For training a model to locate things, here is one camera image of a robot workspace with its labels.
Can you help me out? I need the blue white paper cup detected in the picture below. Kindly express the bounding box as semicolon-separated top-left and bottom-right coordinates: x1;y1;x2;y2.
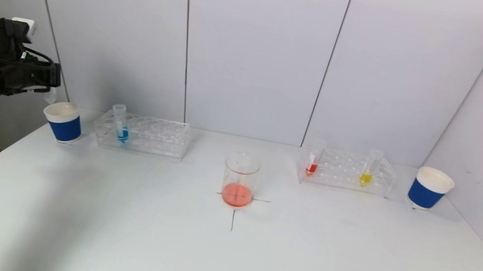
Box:
405;164;458;215
39;97;88;148

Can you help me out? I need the test tube with yellow pigment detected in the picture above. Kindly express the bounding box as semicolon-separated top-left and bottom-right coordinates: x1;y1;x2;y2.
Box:
357;147;385;190

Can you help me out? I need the clear glass beaker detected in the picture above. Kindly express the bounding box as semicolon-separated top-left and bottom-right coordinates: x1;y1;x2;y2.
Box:
217;150;263;211

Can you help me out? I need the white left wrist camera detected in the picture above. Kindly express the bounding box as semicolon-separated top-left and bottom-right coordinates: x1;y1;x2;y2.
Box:
8;16;38;38

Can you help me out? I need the test tube with blue pigment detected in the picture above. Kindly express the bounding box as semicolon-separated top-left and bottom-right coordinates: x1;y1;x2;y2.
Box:
106;102;136;145

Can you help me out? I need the clear acrylic test tube rack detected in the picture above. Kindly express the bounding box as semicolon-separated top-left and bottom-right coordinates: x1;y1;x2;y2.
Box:
91;107;193;162
294;142;401;201

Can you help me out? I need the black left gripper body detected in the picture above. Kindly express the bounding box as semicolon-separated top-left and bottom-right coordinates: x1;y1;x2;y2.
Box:
18;57;65;97

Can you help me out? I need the test tube with red pigment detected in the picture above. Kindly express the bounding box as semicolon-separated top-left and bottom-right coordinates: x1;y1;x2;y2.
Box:
303;138;327;179

